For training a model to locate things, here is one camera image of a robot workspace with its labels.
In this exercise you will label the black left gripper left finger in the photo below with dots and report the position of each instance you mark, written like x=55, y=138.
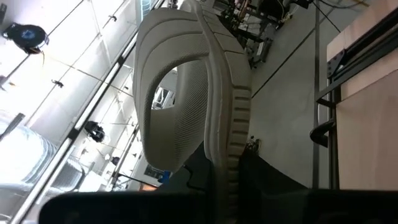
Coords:
x=124, y=208

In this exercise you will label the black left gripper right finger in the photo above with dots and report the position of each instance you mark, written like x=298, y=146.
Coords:
x=311, y=208

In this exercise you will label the beige rubber slide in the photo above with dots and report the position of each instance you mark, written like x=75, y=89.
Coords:
x=186, y=124

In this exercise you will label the silver ventilation duct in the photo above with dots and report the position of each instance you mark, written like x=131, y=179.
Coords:
x=25, y=149

